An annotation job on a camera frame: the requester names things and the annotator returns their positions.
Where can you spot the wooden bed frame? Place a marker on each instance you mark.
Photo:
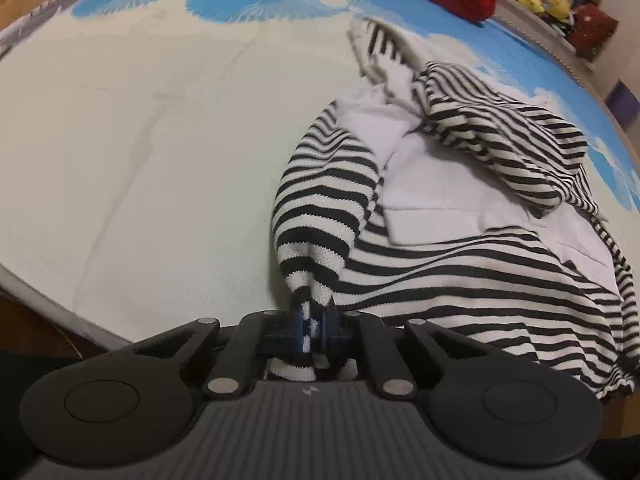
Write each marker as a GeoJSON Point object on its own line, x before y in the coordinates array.
{"type": "Point", "coordinates": [607, 105]}

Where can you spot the dark red bag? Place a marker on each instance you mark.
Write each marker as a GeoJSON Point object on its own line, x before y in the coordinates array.
{"type": "Point", "coordinates": [595, 32]}

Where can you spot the yellow bear plush toy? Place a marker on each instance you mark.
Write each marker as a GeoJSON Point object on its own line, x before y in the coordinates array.
{"type": "Point", "coordinates": [556, 4]}

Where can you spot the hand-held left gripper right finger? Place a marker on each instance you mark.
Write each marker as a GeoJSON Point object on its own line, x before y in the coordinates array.
{"type": "Point", "coordinates": [332, 332]}

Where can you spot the blue and cream bed sheet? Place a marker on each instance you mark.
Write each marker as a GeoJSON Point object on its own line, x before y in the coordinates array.
{"type": "Point", "coordinates": [150, 135]}

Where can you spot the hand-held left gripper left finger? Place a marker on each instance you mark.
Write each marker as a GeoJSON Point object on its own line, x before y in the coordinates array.
{"type": "Point", "coordinates": [285, 342]}

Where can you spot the striped shirt with white vest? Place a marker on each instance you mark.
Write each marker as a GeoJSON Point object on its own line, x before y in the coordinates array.
{"type": "Point", "coordinates": [450, 270]}

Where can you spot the small yellow plush toy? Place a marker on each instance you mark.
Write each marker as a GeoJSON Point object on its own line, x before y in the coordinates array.
{"type": "Point", "coordinates": [529, 0]}

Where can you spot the purple bag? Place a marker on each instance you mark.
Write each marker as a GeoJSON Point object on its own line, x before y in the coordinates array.
{"type": "Point", "coordinates": [619, 101]}

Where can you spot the white window sill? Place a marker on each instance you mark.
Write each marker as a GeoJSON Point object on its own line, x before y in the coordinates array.
{"type": "Point", "coordinates": [540, 35]}

